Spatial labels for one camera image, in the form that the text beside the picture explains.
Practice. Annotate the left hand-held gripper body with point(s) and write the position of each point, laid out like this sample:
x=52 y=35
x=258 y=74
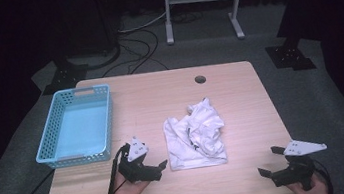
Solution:
x=134 y=167

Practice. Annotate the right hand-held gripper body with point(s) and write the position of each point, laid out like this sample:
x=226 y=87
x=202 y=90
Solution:
x=295 y=169

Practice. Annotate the white cloth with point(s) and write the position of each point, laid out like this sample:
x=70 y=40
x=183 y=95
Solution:
x=195 y=137

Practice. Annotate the person's left hand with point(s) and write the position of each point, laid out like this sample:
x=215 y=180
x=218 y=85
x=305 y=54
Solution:
x=129 y=190

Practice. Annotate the person's right hand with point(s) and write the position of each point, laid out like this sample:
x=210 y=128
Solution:
x=311 y=191

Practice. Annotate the blue perforated plastic basket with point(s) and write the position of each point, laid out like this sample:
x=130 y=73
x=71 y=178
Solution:
x=78 y=129

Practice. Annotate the black stand base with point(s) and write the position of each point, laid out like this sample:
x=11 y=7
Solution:
x=65 y=78
x=289 y=57

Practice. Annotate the white metal stand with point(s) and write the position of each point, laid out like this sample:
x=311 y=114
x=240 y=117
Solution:
x=201 y=2

